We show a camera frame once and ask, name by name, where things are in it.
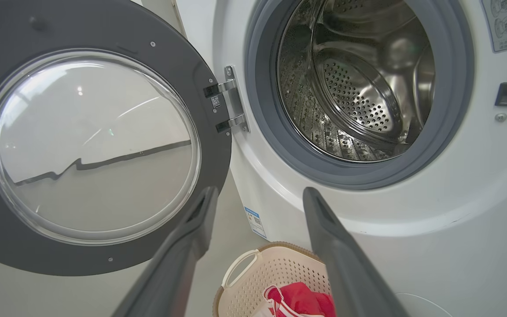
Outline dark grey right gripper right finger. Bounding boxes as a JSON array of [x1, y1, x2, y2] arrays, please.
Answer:
[[303, 187, 408, 317]]

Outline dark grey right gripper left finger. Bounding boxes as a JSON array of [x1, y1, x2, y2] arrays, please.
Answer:
[[112, 186, 219, 317]]

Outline red garment with white stripes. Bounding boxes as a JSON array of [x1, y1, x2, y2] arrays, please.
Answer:
[[279, 282, 337, 317]]

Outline dark round glass washer door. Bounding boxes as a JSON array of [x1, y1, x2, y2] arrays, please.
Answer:
[[0, 0, 250, 277]]

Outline cream perforated laundry basket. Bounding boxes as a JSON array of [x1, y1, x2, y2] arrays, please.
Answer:
[[213, 241, 338, 317]]

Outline white front-load washing machine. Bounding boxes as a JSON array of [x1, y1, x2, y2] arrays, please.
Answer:
[[141, 0, 507, 317]]

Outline blue energy label sticker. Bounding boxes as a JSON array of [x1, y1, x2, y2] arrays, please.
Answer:
[[244, 207, 267, 240]]

